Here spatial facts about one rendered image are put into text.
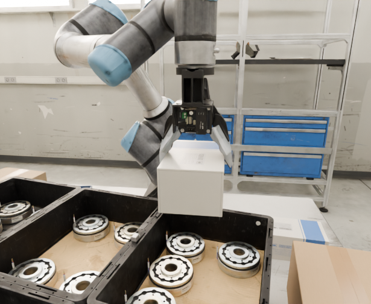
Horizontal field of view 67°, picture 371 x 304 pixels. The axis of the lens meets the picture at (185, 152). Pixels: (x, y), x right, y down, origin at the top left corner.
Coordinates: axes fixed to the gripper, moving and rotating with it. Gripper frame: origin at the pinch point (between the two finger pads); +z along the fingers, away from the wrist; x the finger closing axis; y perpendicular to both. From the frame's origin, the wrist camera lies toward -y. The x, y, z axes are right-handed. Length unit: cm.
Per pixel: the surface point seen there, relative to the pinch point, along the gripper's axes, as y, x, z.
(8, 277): 17.7, -33.6, 17.7
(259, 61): -196, 33, -21
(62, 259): -0.1, -34.5, 27.9
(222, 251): -4.9, 6.5, 24.8
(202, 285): 3.7, 2.3, 27.9
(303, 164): -195, 79, 68
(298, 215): -55, 39, 41
